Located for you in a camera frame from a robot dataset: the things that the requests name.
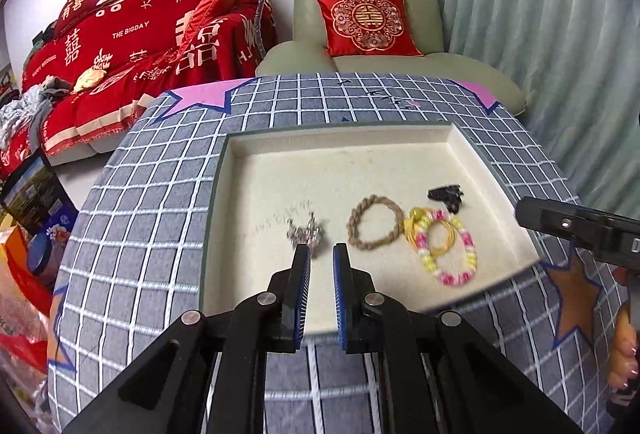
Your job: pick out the black hair claw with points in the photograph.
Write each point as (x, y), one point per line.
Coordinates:
(447, 195)

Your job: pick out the clear plastic bags pile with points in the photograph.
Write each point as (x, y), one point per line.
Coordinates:
(20, 364)

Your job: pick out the red gold-patterned cushion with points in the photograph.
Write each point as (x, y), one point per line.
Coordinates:
(367, 19)

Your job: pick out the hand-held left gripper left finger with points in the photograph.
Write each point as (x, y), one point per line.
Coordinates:
(302, 294)

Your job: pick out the red paper bag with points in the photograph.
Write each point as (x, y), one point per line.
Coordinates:
(22, 284)

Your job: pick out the pale green curtain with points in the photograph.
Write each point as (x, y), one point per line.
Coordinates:
(530, 14)

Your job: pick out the person's right hand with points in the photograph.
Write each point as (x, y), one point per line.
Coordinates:
(627, 349)

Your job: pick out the red lettered pillow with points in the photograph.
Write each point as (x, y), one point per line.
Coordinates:
(82, 2)

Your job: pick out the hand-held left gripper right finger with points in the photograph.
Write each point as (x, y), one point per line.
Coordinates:
(342, 294)

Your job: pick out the grey-green shallow box tray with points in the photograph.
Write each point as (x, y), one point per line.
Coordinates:
(300, 184)

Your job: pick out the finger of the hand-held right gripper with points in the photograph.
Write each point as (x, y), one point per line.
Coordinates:
(560, 218)

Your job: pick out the black landscape printed box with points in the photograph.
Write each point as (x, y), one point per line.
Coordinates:
(32, 191)

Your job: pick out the blue floral box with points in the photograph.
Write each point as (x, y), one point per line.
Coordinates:
(61, 225)

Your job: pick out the red covered sofa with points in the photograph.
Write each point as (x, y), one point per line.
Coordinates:
(150, 29)

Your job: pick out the red ruffled pillow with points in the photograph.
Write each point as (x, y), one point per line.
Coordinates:
(200, 22)

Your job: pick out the cream cloth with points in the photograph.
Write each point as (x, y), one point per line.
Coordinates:
(90, 79)

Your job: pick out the pink crystal hair clip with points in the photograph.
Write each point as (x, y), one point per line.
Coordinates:
(305, 230)

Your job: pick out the grey clothes pile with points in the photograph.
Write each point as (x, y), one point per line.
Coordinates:
(25, 107)

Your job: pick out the orange gift bag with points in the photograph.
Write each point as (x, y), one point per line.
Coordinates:
(12, 241)

